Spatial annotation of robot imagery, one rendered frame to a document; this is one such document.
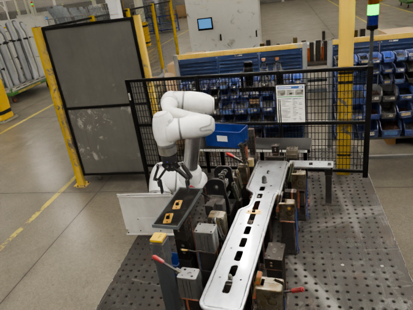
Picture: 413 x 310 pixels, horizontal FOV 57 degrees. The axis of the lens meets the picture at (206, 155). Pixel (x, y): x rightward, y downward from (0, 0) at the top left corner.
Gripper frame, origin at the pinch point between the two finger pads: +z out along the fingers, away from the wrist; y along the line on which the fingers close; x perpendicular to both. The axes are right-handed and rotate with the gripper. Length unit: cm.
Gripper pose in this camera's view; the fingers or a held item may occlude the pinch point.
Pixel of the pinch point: (174, 190)
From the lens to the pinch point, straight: 194.3
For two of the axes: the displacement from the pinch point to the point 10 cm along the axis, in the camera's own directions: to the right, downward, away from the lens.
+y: -9.8, 0.5, 1.8
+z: 1.3, 9.1, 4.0
